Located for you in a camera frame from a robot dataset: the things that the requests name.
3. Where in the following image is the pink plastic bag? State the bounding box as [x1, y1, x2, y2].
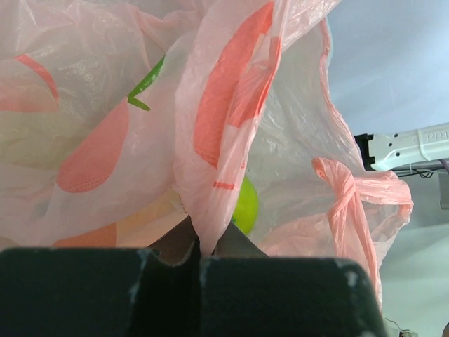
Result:
[1, 1, 413, 293]

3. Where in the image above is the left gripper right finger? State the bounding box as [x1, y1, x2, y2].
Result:
[213, 224, 267, 258]

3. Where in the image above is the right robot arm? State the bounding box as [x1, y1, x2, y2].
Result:
[354, 123, 448, 171]

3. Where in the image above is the light green fake apple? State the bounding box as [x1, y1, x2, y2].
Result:
[232, 176, 259, 235]

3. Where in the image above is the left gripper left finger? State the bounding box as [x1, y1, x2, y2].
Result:
[149, 216, 200, 265]

